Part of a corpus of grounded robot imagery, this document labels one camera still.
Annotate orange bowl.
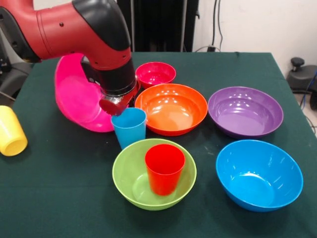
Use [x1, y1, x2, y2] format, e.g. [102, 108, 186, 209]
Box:
[134, 83, 209, 137]

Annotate black wall cable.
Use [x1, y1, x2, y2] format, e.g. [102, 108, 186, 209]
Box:
[212, 0, 223, 52]

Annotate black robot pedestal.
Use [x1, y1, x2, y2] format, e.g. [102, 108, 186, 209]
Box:
[116, 0, 200, 53]

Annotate dark green table cloth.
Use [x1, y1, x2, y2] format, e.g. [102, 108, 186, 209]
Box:
[0, 51, 317, 238]

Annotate black chair base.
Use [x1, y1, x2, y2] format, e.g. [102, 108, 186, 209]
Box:
[286, 57, 317, 94]
[0, 29, 33, 100]

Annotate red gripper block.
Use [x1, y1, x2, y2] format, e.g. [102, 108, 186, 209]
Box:
[99, 84, 142, 117]

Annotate purple bowl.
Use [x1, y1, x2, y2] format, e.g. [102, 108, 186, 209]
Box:
[208, 86, 284, 139]

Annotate small pink bowl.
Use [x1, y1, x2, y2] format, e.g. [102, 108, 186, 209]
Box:
[135, 61, 177, 89]

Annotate yellow cup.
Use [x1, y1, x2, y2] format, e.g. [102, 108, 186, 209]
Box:
[0, 105, 28, 157]

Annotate blue cup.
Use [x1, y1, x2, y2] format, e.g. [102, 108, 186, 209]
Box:
[110, 107, 147, 150]

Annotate blue bowl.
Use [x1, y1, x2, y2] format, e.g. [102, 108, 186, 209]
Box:
[215, 139, 304, 213]

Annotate green bowl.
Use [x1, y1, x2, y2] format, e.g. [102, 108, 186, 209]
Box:
[112, 138, 198, 211]

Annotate large magenta bowl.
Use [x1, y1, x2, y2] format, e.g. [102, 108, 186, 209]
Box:
[53, 53, 117, 133]

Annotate red cup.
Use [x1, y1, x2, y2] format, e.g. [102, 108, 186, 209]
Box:
[145, 144, 186, 196]

